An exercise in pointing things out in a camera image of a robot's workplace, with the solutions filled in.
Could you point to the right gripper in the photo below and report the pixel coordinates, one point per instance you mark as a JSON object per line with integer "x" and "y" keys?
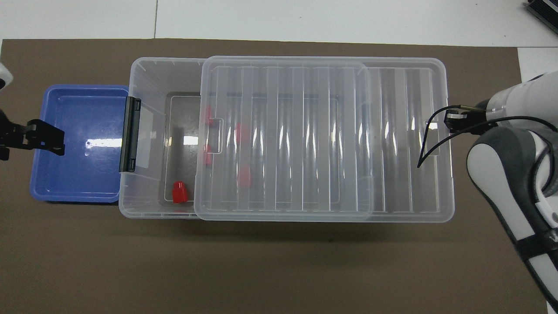
{"x": 468, "y": 121}

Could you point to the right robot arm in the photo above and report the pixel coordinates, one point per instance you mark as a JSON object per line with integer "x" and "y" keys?
{"x": 501, "y": 174}

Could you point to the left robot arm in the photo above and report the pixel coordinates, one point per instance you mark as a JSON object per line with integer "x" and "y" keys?
{"x": 3, "y": 77}

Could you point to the clear plastic box lid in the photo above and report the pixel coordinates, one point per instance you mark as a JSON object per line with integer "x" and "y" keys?
{"x": 392, "y": 183}

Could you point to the red block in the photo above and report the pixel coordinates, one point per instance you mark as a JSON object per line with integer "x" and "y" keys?
{"x": 238, "y": 132}
{"x": 208, "y": 114}
{"x": 179, "y": 193}
{"x": 244, "y": 175}

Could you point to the clear plastic storage box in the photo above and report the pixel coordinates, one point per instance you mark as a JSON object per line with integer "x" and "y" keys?
{"x": 150, "y": 78}

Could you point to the black box latch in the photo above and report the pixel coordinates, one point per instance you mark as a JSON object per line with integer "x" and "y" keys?
{"x": 130, "y": 135}

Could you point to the black stand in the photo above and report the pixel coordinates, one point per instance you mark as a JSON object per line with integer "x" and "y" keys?
{"x": 545, "y": 9}

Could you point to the blue plastic tray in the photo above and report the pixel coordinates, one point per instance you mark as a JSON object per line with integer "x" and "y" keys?
{"x": 78, "y": 174}

